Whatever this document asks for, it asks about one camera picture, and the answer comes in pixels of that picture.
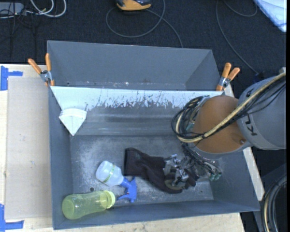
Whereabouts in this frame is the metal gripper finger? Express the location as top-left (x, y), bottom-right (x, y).
top-left (162, 154), bottom-right (182, 176)
top-left (171, 170), bottom-right (190, 188)

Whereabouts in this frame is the dark brown glove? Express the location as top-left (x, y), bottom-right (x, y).
top-left (124, 147), bottom-right (198, 194)

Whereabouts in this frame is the grey metal bin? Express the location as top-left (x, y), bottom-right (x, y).
top-left (46, 40), bottom-right (261, 231)

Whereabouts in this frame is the white spray bottle blue trigger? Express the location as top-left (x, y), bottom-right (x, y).
top-left (95, 160), bottom-right (138, 204)

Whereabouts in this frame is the yellow-green clear plastic bottle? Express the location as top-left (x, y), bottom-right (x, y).
top-left (61, 189), bottom-right (116, 220)

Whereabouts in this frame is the pale cardboard board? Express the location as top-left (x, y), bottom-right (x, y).
top-left (4, 76), bottom-right (53, 221)

